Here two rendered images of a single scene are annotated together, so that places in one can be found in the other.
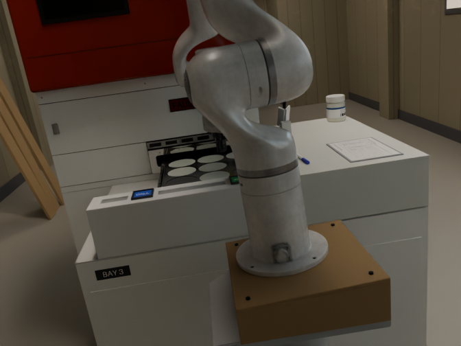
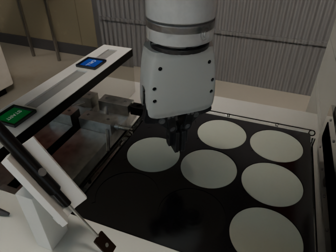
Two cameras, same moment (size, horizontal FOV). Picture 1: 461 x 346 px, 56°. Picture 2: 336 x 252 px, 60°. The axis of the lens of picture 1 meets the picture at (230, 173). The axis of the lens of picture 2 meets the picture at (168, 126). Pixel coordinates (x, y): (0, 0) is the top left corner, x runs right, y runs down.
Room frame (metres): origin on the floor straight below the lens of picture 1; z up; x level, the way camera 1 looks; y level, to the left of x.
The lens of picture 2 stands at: (1.54, -0.32, 1.26)
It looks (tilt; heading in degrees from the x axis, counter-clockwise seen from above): 35 degrees down; 114
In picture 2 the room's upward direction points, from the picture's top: straight up
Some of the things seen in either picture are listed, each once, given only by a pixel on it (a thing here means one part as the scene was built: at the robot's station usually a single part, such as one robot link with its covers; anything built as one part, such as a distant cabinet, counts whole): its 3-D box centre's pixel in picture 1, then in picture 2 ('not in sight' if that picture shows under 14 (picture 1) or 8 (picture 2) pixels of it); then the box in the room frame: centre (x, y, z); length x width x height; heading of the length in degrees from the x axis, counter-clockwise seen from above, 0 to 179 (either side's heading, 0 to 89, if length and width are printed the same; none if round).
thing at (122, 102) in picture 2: not in sight; (116, 104); (1.18, 0.18, 0.89); 0.08 x 0.03 x 0.03; 4
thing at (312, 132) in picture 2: (160, 176); (227, 116); (1.44, 0.24, 0.90); 0.37 x 0.01 x 0.01; 4
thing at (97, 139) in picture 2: not in sight; (80, 153); (1.19, 0.03, 0.87); 0.36 x 0.08 x 0.03; 94
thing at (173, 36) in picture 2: not in sight; (181, 28); (1.40, 0.02, 1.15); 0.09 x 0.08 x 0.03; 44
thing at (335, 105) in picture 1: (335, 108); not in sight; (1.63, -0.43, 1.01); 0.07 x 0.07 x 0.10
